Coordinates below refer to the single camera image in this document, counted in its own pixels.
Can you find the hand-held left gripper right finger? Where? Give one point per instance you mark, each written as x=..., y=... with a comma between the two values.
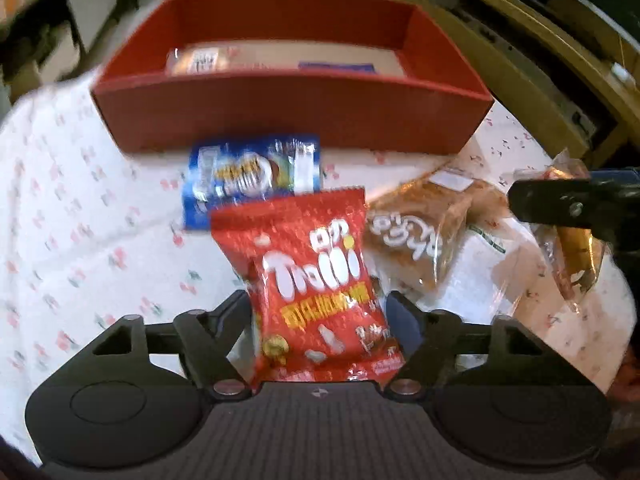
x=400, y=312

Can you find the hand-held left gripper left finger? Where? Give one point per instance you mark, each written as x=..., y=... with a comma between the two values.
x=234, y=312

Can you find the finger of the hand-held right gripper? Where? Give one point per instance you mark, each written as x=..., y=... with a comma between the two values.
x=555, y=202

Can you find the golden snack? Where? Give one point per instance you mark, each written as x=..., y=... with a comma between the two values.
x=575, y=255

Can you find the red gummy candy packet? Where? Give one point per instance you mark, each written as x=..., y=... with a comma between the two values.
x=305, y=280

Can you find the brown bread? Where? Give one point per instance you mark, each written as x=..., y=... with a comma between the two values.
x=415, y=230

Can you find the blue snack packet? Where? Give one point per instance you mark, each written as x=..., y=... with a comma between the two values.
x=240, y=170

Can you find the red cardboard box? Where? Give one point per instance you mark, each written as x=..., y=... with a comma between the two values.
x=280, y=110

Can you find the small bread packet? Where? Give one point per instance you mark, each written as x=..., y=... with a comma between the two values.
x=200, y=60

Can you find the cherry print tablecloth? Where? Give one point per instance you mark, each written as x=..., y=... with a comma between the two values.
x=100, y=220

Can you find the yellow wooden frame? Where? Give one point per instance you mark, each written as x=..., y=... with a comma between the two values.
x=540, y=85

